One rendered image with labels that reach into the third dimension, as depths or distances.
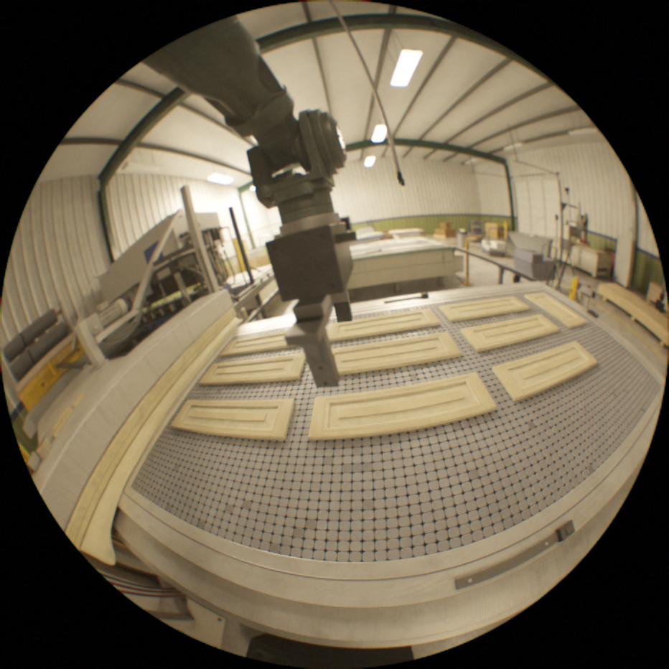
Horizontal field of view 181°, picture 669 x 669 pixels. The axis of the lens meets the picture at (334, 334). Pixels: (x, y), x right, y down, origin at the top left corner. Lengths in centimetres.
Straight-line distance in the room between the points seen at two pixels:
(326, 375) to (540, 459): 69
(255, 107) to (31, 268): 566
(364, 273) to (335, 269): 358
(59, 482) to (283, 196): 134
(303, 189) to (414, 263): 375
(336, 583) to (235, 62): 92
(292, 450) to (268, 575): 42
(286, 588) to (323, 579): 10
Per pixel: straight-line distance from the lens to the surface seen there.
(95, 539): 134
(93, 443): 124
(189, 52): 34
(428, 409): 75
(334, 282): 40
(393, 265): 401
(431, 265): 422
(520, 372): 98
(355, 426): 71
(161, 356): 142
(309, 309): 38
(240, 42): 36
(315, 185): 45
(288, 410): 84
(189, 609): 207
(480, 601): 69
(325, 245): 38
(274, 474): 73
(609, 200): 1150
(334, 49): 617
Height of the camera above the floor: 147
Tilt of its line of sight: 29 degrees down
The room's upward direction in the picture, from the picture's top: 14 degrees counter-clockwise
